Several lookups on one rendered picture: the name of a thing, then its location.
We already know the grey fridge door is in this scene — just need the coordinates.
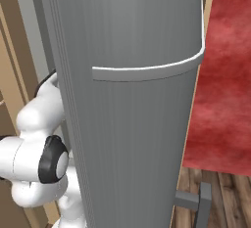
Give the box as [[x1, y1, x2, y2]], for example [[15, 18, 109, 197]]
[[37, 0, 206, 228]]

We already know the grey fridge body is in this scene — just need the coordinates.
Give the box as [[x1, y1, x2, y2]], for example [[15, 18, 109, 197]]
[[12, 0, 72, 152]]

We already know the tan wooden cabinet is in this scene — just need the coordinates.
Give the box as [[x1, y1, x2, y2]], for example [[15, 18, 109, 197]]
[[0, 0, 61, 228]]

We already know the grey fridge door handle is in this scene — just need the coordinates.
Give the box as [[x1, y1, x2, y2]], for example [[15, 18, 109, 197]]
[[175, 181, 213, 228]]

